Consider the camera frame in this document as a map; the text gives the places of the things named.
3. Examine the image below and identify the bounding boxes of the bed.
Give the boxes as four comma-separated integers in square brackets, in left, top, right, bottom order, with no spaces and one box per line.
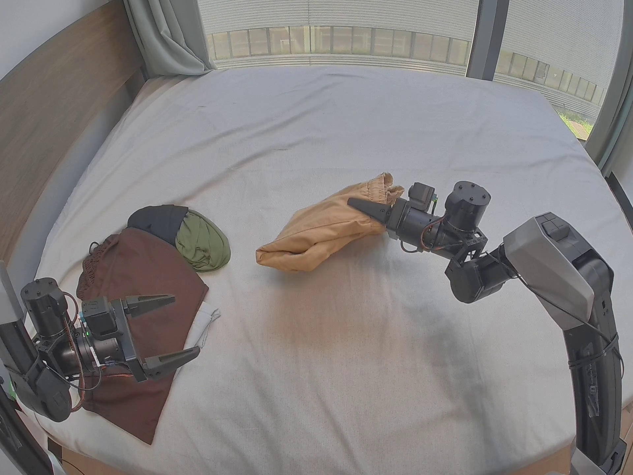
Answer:
[0,0,633,475]

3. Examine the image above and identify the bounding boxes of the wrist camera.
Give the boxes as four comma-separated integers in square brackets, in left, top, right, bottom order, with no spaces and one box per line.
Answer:
[407,182,440,212]
[80,296,119,341]

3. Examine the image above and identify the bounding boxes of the black cable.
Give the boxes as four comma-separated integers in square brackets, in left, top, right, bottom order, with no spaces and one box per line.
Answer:
[47,451,100,475]

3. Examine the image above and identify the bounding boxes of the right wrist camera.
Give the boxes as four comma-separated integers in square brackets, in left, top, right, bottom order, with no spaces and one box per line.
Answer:
[407,182,440,212]

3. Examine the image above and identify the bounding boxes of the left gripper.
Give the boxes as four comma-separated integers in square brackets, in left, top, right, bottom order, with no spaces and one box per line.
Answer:
[85,294,201,384]

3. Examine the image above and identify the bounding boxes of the brown garment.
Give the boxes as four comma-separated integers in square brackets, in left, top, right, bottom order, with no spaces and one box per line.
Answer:
[76,230,211,445]

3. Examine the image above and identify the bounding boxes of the tan shorts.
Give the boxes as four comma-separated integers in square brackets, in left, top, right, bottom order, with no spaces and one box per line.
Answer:
[256,172,406,274]

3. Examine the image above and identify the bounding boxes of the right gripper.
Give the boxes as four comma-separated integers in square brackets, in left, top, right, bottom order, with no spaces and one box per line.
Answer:
[347,198,442,245]

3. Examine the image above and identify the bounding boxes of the window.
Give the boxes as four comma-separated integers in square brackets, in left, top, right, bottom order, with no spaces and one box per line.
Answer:
[190,0,625,142]

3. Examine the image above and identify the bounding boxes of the grey-green curtain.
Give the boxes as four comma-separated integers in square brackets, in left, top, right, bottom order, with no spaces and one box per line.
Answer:
[585,0,633,179]
[118,0,216,79]

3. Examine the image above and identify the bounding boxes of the black garment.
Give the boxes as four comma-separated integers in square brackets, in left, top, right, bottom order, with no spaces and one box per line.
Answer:
[128,206,191,246]

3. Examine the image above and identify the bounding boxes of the white garment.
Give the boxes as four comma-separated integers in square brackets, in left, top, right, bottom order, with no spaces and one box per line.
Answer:
[185,307,221,350]

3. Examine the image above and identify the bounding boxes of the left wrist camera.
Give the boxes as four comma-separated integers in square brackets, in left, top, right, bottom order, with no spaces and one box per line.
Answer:
[80,296,119,341]

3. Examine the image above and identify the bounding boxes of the green garment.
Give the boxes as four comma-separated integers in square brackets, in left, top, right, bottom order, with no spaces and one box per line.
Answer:
[175,210,233,273]

